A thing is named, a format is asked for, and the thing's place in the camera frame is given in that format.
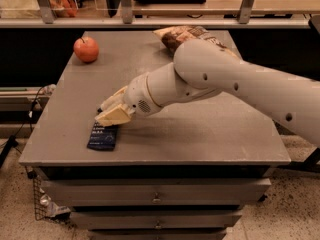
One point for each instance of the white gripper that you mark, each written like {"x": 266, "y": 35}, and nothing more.
{"x": 138, "y": 96}

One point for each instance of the blue rxbar blueberry bar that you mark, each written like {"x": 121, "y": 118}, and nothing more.
{"x": 102, "y": 138}

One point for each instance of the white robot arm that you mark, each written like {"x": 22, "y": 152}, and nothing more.
{"x": 202, "y": 70}

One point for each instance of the brown chip bag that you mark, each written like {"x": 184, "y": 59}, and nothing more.
{"x": 186, "y": 35}

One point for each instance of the orange snack bag on shelf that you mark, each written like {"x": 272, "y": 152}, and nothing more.
{"x": 64, "y": 8}

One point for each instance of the red apple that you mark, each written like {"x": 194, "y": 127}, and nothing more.
{"x": 86, "y": 49}

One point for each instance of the grey drawer cabinet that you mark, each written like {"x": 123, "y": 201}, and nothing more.
{"x": 185, "y": 173}

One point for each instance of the metal shelf rail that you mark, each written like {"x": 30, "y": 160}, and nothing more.
{"x": 129, "y": 14}

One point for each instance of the wire mesh basket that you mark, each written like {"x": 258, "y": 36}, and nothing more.
{"x": 44, "y": 208}

